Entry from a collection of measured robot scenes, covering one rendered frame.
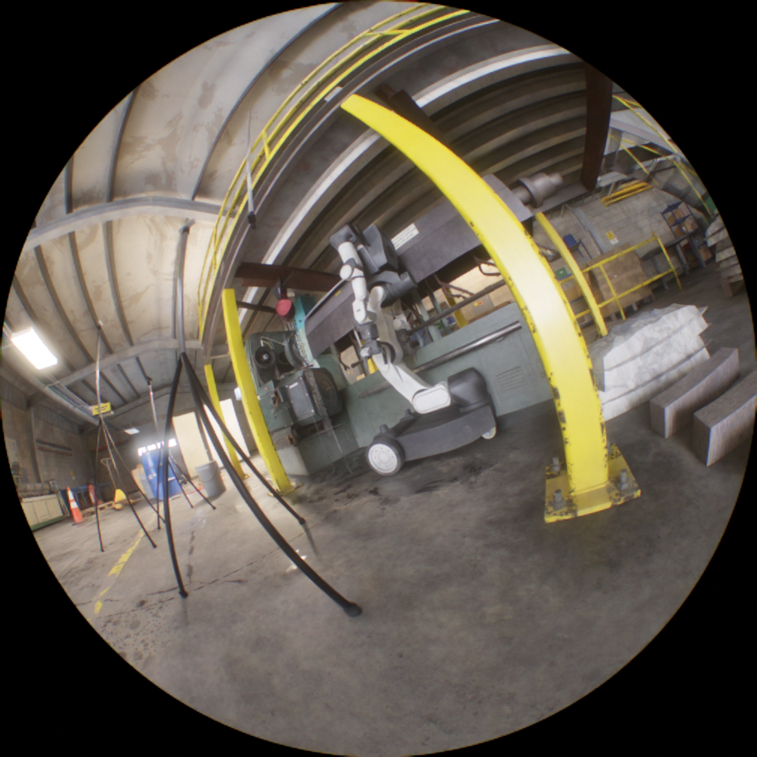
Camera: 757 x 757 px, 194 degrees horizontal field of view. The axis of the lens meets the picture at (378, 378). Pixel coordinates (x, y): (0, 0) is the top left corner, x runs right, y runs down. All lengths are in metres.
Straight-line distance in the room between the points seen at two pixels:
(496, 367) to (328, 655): 1.41
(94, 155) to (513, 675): 6.27
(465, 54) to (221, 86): 4.02
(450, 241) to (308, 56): 4.45
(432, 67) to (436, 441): 2.28
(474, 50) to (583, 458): 2.19
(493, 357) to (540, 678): 1.37
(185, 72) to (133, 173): 2.11
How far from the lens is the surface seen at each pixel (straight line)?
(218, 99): 5.27
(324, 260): 2.62
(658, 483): 0.62
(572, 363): 0.48
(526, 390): 1.40
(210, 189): 5.77
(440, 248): 1.63
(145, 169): 5.88
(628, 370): 0.91
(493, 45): 2.19
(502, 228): 0.52
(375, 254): 1.36
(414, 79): 1.89
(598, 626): 0.42
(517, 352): 1.37
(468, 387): 1.12
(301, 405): 1.83
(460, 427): 1.04
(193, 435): 7.64
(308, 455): 1.91
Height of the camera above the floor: 0.39
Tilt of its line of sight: 5 degrees up
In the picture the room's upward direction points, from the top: 22 degrees counter-clockwise
